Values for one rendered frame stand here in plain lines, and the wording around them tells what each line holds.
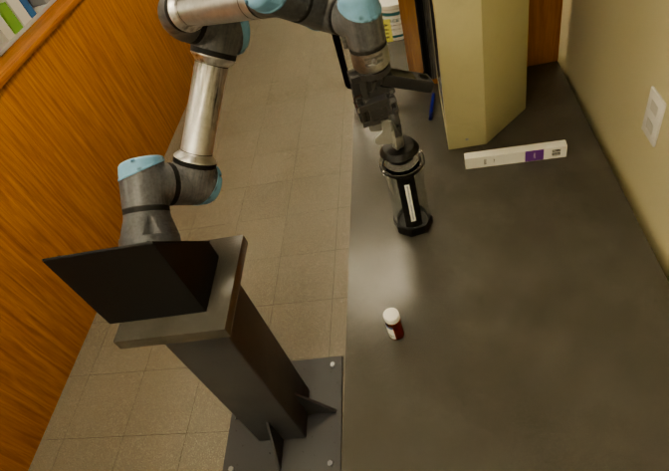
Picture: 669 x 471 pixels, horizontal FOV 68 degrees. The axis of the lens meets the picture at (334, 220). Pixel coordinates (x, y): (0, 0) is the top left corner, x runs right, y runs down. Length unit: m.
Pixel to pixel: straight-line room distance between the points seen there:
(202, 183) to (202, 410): 1.26
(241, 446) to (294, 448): 0.23
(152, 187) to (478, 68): 0.89
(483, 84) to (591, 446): 0.89
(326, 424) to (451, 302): 1.08
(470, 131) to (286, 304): 1.36
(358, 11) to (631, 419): 0.88
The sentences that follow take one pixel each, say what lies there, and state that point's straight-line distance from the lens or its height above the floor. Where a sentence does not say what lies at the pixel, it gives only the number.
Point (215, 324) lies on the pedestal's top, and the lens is 1.33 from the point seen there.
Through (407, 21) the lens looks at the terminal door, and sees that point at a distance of 1.67.
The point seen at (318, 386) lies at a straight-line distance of 2.21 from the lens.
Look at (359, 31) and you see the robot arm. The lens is 0.97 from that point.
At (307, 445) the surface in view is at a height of 0.02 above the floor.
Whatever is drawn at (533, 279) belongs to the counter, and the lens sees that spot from 1.23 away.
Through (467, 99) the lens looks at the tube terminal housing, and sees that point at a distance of 1.46.
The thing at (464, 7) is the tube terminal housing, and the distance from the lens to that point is 1.33.
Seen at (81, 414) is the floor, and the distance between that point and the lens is 2.74.
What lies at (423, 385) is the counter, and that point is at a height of 0.94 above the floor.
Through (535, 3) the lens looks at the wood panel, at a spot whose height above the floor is 1.16.
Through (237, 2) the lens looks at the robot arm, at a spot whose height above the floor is 1.60.
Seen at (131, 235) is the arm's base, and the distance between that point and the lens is 1.30.
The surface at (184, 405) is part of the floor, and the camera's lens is 2.44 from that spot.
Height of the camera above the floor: 1.94
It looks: 45 degrees down
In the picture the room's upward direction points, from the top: 20 degrees counter-clockwise
